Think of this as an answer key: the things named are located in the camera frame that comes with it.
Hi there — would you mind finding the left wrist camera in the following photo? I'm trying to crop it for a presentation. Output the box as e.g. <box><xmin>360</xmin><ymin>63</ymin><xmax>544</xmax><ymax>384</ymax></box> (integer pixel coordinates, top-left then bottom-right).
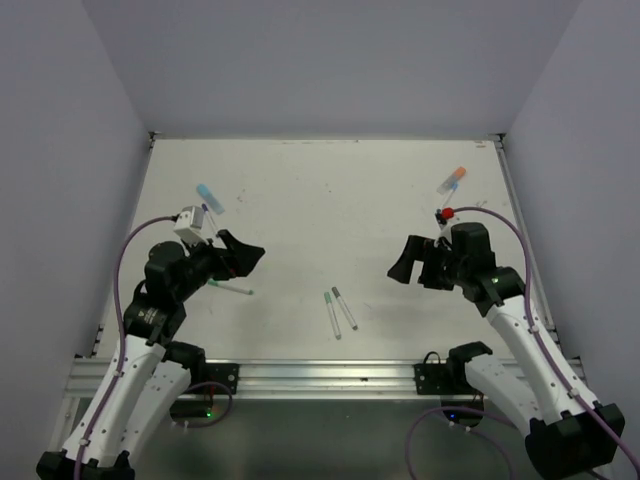
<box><xmin>173</xmin><ymin>205</ymin><xmax>206</xmax><ymax>246</ymax></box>

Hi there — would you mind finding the light blue highlighter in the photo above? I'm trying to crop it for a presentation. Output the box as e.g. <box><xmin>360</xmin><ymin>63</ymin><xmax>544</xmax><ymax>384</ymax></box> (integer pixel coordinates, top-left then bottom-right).
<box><xmin>196</xmin><ymin>184</ymin><xmax>225</xmax><ymax>215</ymax></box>

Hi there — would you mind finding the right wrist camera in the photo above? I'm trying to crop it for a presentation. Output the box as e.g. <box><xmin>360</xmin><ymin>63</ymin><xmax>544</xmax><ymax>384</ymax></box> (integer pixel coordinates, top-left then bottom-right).
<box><xmin>435</xmin><ymin>207</ymin><xmax>459</xmax><ymax>247</ymax></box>

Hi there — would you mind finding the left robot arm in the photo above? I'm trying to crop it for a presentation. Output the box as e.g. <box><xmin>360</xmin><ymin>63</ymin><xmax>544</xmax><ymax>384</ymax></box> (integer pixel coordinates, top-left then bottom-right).
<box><xmin>36</xmin><ymin>230</ymin><xmax>265</xmax><ymax>479</ymax></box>

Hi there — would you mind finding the teal pen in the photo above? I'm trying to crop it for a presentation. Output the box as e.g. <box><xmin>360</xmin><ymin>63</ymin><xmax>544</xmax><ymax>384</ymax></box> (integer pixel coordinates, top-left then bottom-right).
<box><xmin>208</xmin><ymin>280</ymin><xmax>254</xmax><ymax>296</ymax></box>

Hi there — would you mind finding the aluminium rail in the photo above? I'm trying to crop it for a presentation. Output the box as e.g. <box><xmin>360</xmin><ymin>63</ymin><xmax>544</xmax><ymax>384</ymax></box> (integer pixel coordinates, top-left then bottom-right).
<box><xmin>63</xmin><ymin>357</ymin><xmax>586</xmax><ymax>401</ymax></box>

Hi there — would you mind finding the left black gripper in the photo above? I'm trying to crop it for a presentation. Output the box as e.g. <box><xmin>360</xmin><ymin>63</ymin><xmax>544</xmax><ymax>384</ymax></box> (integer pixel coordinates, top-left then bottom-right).
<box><xmin>173</xmin><ymin>228</ymin><xmax>263</xmax><ymax>301</ymax></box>

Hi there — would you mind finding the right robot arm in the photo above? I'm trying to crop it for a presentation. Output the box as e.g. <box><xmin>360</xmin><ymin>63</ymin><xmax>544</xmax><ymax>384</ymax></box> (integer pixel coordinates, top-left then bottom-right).
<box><xmin>387</xmin><ymin>222</ymin><xmax>625</xmax><ymax>479</ymax></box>

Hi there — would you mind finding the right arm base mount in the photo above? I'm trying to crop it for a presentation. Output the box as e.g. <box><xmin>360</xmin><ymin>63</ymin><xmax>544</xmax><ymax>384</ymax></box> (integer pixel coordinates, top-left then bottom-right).
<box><xmin>413</xmin><ymin>351</ymin><xmax>485</xmax><ymax>411</ymax></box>

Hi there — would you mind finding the blue pen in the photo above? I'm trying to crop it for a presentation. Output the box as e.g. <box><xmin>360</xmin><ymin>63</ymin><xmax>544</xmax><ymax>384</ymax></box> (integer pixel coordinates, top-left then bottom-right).
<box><xmin>438</xmin><ymin>182</ymin><xmax>459</xmax><ymax>211</ymax></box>

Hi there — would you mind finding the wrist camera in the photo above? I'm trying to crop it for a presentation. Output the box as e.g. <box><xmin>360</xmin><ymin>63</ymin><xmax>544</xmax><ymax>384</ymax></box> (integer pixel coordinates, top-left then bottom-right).
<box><xmin>173</xmin><ymin>205</ymin><xmax>206</xmax><ymax>246</ymax></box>
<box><xmin>435</xmin><ymin>207</ymin><xmax>459</xmax><ymax>247</ymax></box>

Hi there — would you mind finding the green capped pen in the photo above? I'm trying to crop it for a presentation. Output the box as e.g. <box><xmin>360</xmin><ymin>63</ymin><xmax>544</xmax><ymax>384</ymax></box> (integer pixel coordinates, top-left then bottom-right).
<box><xmin>324</xmin><ymin>292</ymin><xmax>342</xmax><ymax>340</ymax></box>

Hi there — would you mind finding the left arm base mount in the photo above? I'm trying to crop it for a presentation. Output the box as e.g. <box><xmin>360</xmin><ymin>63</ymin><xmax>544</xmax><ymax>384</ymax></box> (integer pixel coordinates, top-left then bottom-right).
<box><xmin>169</xmin><ymin>363</ymin><xmax>239</xmax><ymax>428</ymax></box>

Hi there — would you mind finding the grey capped pen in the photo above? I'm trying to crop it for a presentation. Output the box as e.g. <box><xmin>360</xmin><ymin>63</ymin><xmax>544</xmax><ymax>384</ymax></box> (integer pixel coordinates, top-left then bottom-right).
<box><xmin>332</xmin><ymin>287</ymin><xmax>358</xmax><ymax>331</ymax></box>

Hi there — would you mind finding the orange highlighter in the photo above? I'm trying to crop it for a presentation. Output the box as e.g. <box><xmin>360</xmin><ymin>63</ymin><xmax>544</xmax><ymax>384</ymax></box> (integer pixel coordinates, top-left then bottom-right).
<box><xmin>437</xmin><ymin>167</ymin><xmax>466</xmax><ymax>195</ymax></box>

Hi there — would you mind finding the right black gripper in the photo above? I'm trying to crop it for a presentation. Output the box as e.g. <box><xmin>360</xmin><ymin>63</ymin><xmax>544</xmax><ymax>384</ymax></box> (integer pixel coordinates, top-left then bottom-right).
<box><xmin>387</xmin><ymin>232</ymin><xmax>468</xmax><ymax>289</ymax></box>

